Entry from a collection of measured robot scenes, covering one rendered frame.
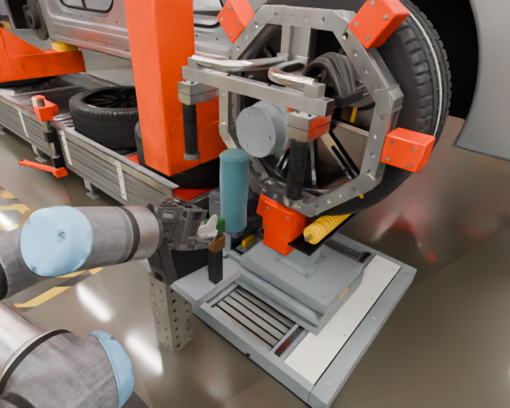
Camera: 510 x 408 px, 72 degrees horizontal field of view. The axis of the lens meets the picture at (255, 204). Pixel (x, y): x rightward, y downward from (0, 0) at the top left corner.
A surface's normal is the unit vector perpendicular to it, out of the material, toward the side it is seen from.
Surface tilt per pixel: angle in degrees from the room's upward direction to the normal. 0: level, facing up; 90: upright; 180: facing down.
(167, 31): 90
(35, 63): 90
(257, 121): 90
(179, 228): 65
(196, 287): 0
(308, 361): 0
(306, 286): 0
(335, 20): 90
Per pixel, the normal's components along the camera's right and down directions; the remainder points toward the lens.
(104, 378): 0.74, -0.43
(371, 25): -0.65, 0.38
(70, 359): 0.25, -0.89
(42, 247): -0.43, -0.02
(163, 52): 0.76, 0.37
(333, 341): 0.04, -0.85
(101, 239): 0.86, -0.01
